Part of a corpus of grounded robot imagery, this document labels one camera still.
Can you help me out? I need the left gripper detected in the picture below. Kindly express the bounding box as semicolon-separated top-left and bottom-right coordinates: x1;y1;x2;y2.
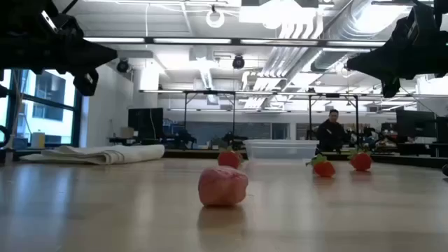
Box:
34;0;118;97

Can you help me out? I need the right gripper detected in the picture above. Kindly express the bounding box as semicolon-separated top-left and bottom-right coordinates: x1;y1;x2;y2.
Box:
346;5;435;99

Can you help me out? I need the red toy strawberry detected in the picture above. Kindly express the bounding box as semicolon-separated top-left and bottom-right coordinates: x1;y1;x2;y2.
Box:
349;147;373;172
305;153;337;178
216;146;243;170

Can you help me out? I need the clear plastic tupperware container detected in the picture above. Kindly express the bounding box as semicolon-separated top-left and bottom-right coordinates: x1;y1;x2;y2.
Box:
244;139;320;162

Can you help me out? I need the pink toy raspberry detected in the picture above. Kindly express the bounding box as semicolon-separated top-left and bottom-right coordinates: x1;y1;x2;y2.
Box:
197;165;250;207

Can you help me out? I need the black monitor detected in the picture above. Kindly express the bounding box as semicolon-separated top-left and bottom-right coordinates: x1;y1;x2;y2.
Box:
395;110;437;143
435;116;448;144
127;107;165;141

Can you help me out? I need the person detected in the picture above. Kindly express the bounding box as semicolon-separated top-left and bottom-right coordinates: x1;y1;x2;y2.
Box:
316;108;348;153

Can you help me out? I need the white folded towel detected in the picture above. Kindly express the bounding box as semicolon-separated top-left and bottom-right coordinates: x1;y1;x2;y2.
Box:
19;143;166;166

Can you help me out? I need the white cylinder container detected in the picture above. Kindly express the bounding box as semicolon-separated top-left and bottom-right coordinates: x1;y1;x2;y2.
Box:
30;131;46;149

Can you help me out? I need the blue bin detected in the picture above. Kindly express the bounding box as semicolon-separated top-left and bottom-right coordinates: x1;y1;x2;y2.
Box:
12;136;29;151

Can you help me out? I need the silver ventilation duct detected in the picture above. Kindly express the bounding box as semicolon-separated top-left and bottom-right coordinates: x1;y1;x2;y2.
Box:
311;0;414;73

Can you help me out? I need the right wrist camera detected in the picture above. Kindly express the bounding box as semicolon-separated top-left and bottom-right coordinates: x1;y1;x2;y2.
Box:
402;6;426;41

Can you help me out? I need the black metal station frame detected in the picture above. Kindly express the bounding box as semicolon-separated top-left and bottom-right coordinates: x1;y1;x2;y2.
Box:
183;90;237;141
307;93;360;141

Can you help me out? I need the window with black frame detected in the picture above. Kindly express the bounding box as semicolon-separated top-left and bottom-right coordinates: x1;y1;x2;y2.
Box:
0;68;84;148

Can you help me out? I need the white coiled cable ring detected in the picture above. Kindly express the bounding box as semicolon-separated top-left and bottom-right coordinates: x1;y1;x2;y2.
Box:
205;8;226;29

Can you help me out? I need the black aluminium table frame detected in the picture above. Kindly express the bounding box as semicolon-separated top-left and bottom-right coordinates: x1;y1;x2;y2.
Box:
162;149;448;169

